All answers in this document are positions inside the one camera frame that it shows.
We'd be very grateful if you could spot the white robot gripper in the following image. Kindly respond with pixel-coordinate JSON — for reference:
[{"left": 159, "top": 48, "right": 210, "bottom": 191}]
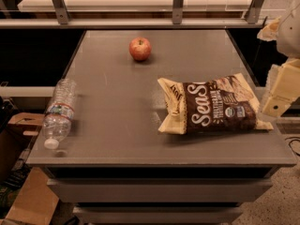
[{"left": 257, "top": 0, "right": 300, "bottom": 117}]

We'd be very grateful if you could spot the brown and cream chip bag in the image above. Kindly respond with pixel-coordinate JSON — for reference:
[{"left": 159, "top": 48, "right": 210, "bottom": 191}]
[{"left": 158, "top": 73, "right": 273, "bottom": 134}]

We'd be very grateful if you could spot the red apple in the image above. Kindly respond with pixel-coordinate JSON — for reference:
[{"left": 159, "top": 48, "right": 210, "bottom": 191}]
[{"left": 129, "top": 37, "right": 152, "bottom": 61}]

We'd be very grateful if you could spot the grey upper drawer front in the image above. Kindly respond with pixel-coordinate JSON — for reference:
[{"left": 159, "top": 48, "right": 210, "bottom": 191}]
[{"left": 47, "top": 179, "right": 272, "bottom": 203}]

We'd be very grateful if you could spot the grey drawer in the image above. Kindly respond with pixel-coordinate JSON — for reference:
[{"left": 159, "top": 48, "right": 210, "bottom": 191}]
[
  {"left": 73, "top": 207, "right": 242, "bottom": 225},
  {"left": 47, "top": 179, "right": 272, "bottom": 203}
]

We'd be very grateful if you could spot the clear plastic water bottle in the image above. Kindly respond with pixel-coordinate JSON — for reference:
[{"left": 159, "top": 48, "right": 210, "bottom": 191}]
[{"left": 42, "top": 79, "right": 76, "bottom": 149}]

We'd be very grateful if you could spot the grey lower drawer front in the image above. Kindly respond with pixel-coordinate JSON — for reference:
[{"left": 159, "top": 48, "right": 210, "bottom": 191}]
[{"left": 73, "top": 207, "right": 242, "bottom": 225}]

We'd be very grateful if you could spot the cardboard box at left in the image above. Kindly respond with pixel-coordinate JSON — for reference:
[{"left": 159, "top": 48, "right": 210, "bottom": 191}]
[{"left": 0, "top": 112, "right": 44, "bottom": 182}]

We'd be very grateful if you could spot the flat cardboard sheet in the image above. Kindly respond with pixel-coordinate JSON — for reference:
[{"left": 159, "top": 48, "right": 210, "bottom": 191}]
[{"left": 1, "top": 168, "right": 59, "bottom": 225}]

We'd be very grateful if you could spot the black cable on floor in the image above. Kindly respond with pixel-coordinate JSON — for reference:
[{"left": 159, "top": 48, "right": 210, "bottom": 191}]
[{"left": 284, "top": 136, "right": 300, "bottom": 157}]

